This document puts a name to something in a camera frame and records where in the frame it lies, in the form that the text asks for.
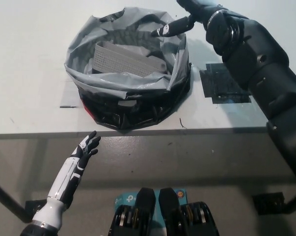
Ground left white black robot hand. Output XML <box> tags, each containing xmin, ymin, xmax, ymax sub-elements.
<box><xmin>46</xmin><ymin>130</ymin><xmax>102</xmax><ymax>207</ymax></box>

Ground small grey perforated basket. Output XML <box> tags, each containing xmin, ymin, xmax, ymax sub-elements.
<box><xmin>91</xmin><ymin>41</ymin><xmax>167</xmax><ymax>77</ymax></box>

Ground bin with grey bag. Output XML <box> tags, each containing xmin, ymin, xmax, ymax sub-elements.
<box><xmin>64</xmin><ymin>7</ymin><xmax>193</xmax><ymax>132</ymax></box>

